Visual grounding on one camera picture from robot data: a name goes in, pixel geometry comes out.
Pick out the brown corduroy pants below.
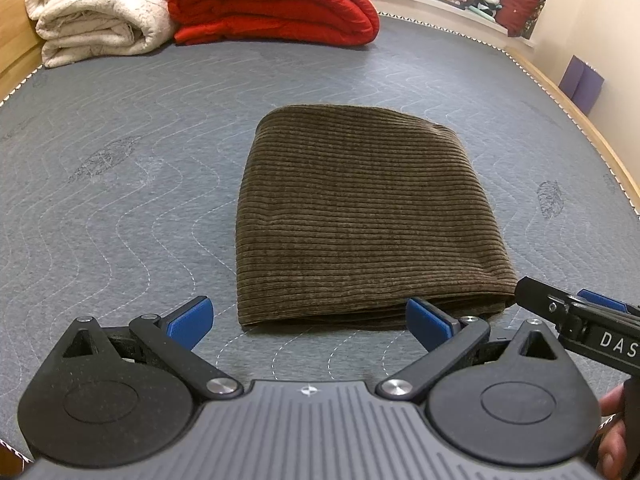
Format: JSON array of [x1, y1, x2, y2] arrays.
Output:
[[235, 104, 516, 328]]

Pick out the person's right hand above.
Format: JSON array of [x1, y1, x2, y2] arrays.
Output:
[[597, 384, 627, 480]]

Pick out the grey quilted mattress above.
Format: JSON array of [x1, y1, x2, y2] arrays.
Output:
[[1, 18, 639, 452]]

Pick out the purple box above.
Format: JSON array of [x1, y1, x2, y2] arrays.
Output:
[[559, 55, 604, 115]]

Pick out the dark red cushion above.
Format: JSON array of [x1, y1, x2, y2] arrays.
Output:
[[496, 0, 546, 39]]

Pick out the panda plush toy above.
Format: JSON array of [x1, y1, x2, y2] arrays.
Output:
[[473, 0, 502, 18]]

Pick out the cream folded blanket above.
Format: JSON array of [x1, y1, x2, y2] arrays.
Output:
[[25, 0, 176, 68]]

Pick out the red folded blanket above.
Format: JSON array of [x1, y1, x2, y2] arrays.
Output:
[[167, 0, 380, 47]]

